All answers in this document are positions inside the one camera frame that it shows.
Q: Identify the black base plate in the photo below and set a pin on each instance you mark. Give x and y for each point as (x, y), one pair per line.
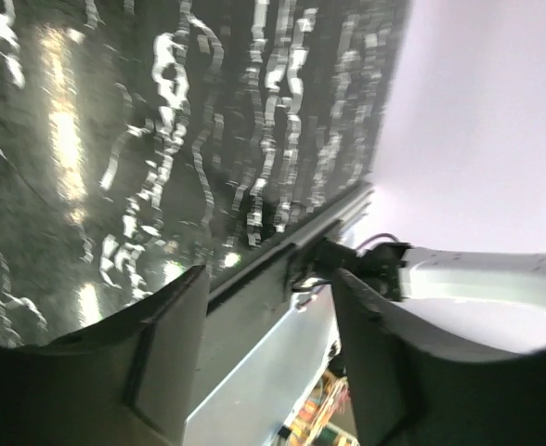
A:
(250, 297)

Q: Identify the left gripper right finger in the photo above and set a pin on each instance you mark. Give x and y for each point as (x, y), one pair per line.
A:
(413, 383)

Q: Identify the aluminium frame rail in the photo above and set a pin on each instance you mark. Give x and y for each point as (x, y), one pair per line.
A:
(257, 366)

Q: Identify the black marble pattern mat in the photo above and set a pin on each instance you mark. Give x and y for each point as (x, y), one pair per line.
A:
(139, 138)

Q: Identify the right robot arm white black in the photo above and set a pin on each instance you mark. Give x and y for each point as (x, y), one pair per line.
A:
(400, 271)

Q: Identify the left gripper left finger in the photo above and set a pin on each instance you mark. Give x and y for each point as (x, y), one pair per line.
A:
(125, 380)

